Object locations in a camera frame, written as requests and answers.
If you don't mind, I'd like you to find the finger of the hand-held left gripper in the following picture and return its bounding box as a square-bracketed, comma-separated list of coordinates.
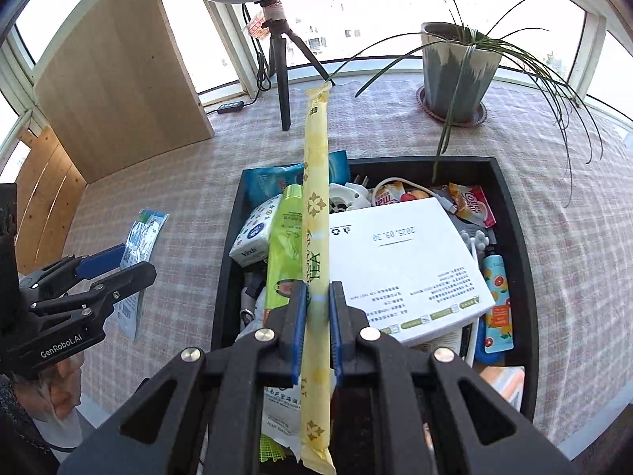
[20, 243, 127, 298]
[30, 260, 157, 326]

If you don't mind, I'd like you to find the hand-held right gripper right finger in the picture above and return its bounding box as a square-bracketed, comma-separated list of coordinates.
[329, 281, 577, 475]

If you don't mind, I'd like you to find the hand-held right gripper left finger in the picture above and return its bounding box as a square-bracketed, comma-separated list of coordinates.
[59, 282, 310, 475]

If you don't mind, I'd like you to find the blue and white packet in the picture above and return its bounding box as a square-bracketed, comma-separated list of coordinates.
[118, 209, 170, 342]

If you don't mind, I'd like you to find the green packet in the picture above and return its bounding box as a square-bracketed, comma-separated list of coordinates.
[264, 184, 304, 314]

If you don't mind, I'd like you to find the white and blue tissue pack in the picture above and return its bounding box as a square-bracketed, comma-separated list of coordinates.
[229, 194, 284, 267]

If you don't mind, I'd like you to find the yellow tea stick packet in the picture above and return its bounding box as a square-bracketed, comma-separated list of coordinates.
[299, 84, 338, 474]

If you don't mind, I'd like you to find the small white tube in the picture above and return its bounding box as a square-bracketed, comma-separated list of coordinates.
[482, 255, 514, 354]

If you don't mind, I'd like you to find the torn red coffee creamer sachet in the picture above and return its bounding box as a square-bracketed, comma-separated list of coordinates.
[447, 183, 497, 228]

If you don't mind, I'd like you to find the black storage tray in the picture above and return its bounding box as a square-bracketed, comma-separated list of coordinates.
[210, 156, 540, 424]

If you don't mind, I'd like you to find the person's left forearm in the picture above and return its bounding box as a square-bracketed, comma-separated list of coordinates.
[0, 373, 60, 475]

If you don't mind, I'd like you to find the person's left hand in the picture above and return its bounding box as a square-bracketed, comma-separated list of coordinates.
[37, 356, 83, 422]

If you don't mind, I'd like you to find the white printed plastic bag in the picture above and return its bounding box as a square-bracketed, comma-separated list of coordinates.
[261, 385, 305, 437]

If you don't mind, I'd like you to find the slatted wooden panel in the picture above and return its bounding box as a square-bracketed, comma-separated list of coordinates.
[0, 126, 88, 275]

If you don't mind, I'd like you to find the white cardboard box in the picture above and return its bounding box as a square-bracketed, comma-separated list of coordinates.
[326, 197, 495, 348]

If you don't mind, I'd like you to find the green mesh item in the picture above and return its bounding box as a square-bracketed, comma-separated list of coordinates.
[259, 433, 292, 464]

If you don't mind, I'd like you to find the white round plug device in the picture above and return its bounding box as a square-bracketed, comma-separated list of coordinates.
[329, 175, 373, 215]

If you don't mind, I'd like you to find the blue wet wipes packet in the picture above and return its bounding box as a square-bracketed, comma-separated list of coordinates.
[242, 151, 351, 209]

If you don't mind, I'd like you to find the orange and white packet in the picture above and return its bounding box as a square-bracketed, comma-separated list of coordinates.
[477, 366, 525, 412]

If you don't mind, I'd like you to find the large wooden board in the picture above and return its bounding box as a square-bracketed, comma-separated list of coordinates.
[34, 0, 214, 184]

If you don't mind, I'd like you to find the black tripod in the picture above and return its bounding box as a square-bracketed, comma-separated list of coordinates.
[260, 0, 337, 132]

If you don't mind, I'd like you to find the pink pot saucer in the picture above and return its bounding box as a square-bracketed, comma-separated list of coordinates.
[415, 84, 488, 129]

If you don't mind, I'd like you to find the snack wrapper taped to tripod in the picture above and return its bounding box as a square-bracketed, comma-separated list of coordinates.
[242, 10, 269, 39]

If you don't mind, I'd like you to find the grey and white plant pot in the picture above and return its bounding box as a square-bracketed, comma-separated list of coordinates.
[421, 22, 502, 122]

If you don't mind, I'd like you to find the green spider plant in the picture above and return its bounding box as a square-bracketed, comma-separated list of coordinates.
[329, 0, 605, 209]

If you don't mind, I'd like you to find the white cable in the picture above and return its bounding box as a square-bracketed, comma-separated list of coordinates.
[371, 177, 459, 215]

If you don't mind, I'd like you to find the black ring light cable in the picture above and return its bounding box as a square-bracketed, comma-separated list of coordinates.
[203, 2, 273, 116]

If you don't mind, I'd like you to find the white window frame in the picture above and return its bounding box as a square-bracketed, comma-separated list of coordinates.
[0, 0, 633, 179]

